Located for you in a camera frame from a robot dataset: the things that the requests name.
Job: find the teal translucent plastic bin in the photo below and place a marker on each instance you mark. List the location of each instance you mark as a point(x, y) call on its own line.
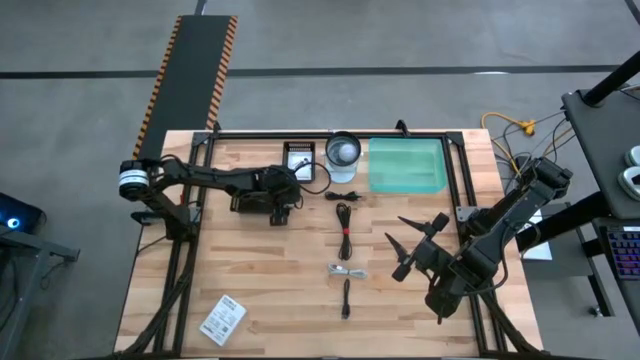
point(407, 165)

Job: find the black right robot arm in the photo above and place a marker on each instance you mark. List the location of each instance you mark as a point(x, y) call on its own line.
point(500, 225)

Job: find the clear cylinder container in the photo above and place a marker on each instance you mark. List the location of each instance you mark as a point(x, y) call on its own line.
point(341, 174)

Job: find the wide black mesh basket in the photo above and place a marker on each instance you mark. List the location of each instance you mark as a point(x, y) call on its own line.
point(250, 205)

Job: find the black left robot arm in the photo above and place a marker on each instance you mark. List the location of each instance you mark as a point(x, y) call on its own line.
point(210, 177)

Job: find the white paper sheet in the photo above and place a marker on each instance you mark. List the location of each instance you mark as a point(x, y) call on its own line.
point(540, 252)

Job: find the white rounded device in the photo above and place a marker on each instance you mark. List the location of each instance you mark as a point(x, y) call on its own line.
point(634, 156)
point(631, 184)

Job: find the blue-lit black device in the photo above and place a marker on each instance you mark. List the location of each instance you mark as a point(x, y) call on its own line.
point(15, 215)

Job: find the black hazard-striped floor mat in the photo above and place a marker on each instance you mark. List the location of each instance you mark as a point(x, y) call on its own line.
point(190, 75)

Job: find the small black mesh basket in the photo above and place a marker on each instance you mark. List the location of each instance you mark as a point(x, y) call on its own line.
point(298, 146)

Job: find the black desk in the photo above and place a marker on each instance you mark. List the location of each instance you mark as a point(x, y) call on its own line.
point(565, 220)

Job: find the backlit keyboard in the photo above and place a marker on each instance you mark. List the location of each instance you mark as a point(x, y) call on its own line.
point(625, 250)

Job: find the gray side desk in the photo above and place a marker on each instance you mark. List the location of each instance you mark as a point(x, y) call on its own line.
point(605, 140)

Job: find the gray metal stand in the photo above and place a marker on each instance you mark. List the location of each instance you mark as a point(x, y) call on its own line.
point(30, 245)

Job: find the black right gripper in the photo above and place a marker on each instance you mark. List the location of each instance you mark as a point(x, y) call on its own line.
point(430, 255)

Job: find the white ball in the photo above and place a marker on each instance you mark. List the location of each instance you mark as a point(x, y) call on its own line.
point(345, 150)

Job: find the white printed paper packet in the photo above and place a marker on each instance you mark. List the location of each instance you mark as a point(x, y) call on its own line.
point(223, 320)

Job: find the black power adapter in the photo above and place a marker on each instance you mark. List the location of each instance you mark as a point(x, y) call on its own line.
point(524, 162)

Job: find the black pole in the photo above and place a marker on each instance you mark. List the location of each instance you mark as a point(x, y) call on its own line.
point(612, 80)

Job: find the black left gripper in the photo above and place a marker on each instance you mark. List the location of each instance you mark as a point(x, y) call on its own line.
point(282, 192)

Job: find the black aluminium table frame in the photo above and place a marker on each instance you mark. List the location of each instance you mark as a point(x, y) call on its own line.
point(240, 135)

